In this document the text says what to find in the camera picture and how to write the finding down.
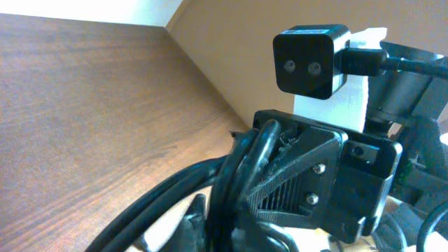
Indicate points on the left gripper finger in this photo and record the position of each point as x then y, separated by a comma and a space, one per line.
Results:
189, 236

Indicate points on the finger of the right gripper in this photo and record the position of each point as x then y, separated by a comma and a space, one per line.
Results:
296, 186

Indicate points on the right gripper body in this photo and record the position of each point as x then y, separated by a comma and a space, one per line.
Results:
366, 168

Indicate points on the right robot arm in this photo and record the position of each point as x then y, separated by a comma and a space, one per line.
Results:
407, 96

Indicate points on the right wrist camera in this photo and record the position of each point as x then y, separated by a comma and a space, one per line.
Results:
308, 59

